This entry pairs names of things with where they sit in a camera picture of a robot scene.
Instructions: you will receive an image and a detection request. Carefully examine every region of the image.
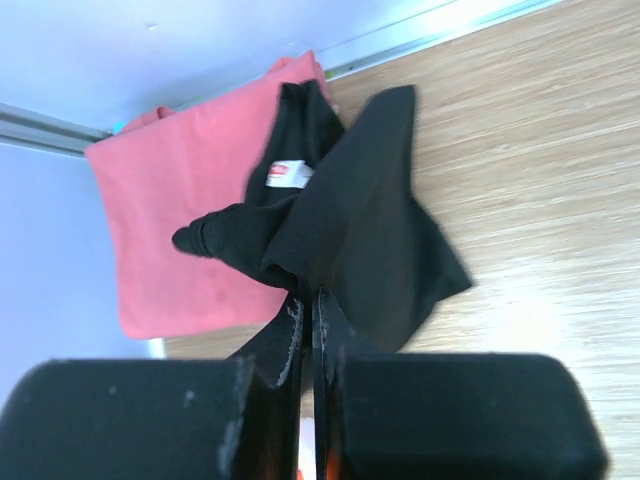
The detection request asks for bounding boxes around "folded pink t-shirt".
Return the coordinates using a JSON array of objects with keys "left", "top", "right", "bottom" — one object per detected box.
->
[{"left": 85, "top": 52, "right": 325, "bottom": 339}]

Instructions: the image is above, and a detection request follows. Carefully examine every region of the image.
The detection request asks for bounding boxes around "black t-shirt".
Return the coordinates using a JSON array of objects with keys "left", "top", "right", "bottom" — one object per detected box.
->
[{"left": 171, "top": 80, "right": 474, "bottom": 354}]

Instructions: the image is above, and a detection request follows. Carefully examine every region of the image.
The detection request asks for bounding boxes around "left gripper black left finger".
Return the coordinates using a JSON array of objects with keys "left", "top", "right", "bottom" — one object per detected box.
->
[{"left": 230, "top": 294, "right": 305, "bottom": 479}]

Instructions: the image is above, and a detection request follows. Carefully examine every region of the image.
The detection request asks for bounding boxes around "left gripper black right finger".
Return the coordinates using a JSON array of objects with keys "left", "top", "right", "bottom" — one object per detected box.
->
[{"left": 312, "top": 287, "right": 396, "bottom": 480}]

